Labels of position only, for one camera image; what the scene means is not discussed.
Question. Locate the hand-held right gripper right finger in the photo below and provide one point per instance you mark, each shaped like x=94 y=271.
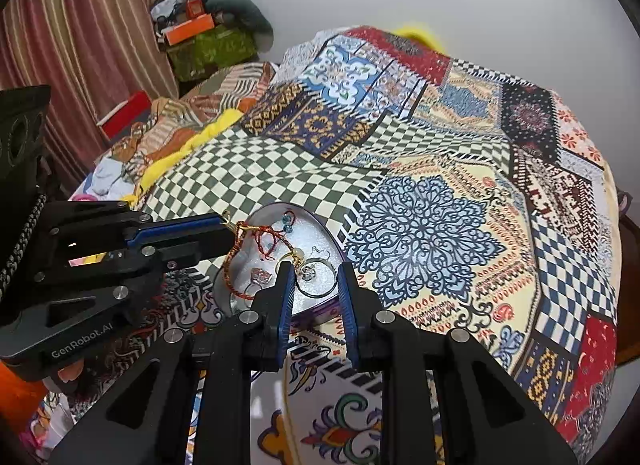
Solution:
x=349 y=310

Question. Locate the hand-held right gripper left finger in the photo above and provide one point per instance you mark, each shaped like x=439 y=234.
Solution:
x=286 y=305

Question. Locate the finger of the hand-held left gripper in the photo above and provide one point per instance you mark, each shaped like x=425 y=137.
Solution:
x=175 y=227
x=195 y=247

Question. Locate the purple heart-shaped tin box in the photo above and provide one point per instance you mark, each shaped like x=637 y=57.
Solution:
x=317 y=240

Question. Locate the orange cloth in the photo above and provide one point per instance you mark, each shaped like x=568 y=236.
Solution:
x=20 y=400

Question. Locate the blue bead earrings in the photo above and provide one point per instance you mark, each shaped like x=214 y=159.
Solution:
x=288 y=223

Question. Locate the white and blue cloth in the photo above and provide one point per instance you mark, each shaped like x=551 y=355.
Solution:
x=107 y=177

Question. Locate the yellow blanket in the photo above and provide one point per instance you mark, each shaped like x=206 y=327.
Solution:
x=195 y=137

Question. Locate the red box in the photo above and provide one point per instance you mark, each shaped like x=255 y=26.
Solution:
x=125 y=112

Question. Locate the striped orange quilt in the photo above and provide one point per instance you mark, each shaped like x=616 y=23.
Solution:
x=200 y=95

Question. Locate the colourful patchwork print blanket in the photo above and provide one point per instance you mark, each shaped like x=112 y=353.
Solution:
x=425 y=170

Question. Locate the green patterned cloth cover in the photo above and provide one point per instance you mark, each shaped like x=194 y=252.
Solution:
x=212 y=52

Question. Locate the orange box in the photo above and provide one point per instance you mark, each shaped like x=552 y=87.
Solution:
x=190 y=29

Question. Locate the striped red curtain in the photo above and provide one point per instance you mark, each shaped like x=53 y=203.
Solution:
x=75 y=35

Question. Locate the grey plush cushion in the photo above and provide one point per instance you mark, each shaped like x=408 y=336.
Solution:
x=245 y=12

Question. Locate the yellow plastic object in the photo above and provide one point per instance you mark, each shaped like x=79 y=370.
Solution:
x=420 y=34

